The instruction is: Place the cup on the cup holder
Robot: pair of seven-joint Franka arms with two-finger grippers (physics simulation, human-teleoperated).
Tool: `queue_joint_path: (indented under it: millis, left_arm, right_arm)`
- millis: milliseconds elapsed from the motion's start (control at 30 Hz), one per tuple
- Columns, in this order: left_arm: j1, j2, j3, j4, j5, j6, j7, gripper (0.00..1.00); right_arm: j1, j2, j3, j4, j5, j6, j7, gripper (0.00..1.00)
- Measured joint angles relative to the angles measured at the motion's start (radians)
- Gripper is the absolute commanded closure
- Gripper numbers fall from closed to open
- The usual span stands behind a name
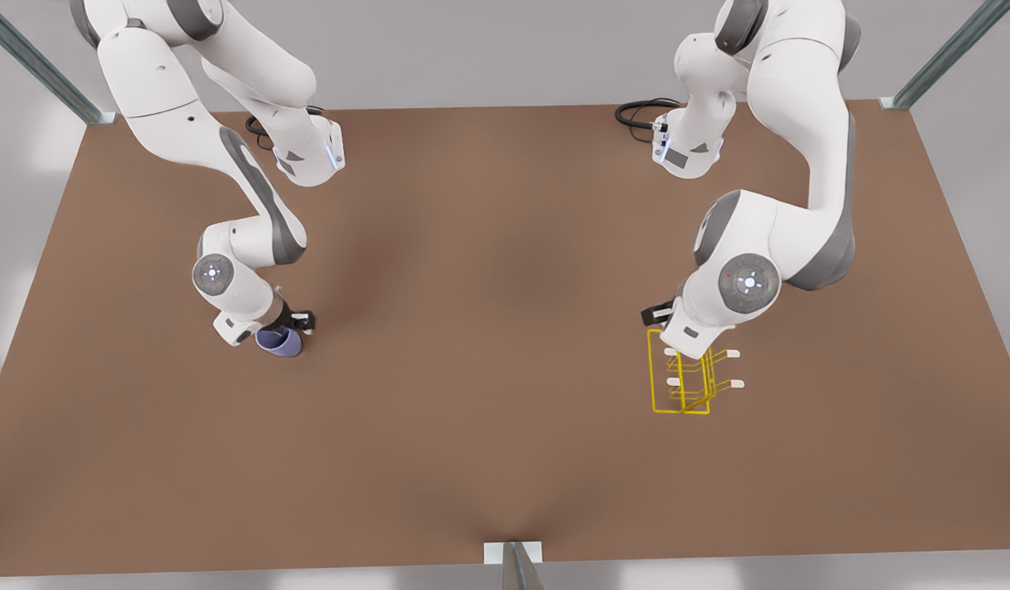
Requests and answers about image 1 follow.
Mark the blue cup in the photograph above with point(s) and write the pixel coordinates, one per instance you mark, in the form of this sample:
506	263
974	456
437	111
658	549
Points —
280	342

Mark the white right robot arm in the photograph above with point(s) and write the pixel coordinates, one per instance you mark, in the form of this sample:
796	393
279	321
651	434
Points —
177	123

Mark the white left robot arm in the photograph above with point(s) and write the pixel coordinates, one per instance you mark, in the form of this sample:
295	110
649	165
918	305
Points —
799	123

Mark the silver frame post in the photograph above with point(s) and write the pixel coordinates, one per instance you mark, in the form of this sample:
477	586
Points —
947	53
38	61
517	565

